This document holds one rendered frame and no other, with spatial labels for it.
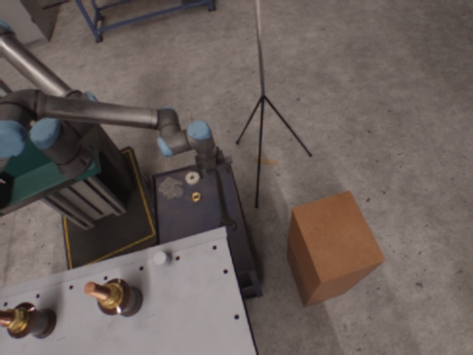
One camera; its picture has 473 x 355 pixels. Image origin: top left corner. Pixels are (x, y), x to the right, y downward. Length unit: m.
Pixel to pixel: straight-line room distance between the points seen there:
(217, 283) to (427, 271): 1.89
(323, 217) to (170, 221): 0.75
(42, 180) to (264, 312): 1.60
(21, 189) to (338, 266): 1.56
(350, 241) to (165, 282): 0.83
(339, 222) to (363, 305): 1.00
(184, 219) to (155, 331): 0.73
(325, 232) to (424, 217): 1.40
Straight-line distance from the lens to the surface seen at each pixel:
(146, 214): 2.26
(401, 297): 2.38
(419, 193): 2.74
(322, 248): 1.35
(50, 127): 1.47
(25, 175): 1.81
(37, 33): 5.49
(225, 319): 0.85
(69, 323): 1.03
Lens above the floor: 2.20
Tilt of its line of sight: 57 degrees down
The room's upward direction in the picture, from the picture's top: 11 degrees counter-clockwise
